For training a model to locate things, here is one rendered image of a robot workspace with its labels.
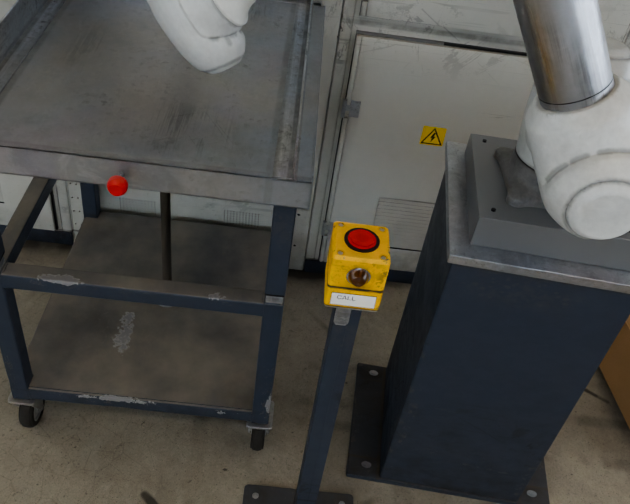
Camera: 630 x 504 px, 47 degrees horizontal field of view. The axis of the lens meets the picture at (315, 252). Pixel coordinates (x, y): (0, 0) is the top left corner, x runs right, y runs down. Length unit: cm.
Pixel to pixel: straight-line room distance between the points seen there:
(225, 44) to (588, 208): 60
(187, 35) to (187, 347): 85
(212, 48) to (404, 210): 103
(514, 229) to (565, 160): 26
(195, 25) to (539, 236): 66
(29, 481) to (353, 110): 116
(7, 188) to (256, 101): 105
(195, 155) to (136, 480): 86
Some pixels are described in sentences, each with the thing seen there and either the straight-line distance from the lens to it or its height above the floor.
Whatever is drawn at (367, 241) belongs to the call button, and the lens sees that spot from 101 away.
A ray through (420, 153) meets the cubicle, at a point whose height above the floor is 49.
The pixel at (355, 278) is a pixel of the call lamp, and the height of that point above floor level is 88.
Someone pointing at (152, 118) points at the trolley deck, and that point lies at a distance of 132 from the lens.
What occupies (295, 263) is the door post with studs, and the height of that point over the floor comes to 3.
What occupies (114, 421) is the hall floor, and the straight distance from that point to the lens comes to 190.
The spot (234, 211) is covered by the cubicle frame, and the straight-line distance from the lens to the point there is 213.
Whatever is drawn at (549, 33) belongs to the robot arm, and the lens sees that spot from 101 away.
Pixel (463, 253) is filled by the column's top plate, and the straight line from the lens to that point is 128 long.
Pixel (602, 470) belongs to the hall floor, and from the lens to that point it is 207.
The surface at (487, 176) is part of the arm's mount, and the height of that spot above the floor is 81.
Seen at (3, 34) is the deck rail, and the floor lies 89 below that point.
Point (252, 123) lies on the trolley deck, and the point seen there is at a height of 85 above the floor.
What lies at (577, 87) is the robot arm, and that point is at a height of 112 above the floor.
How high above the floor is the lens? 156
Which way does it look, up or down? 42 degrees down
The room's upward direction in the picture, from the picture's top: 9 degrees clockwise
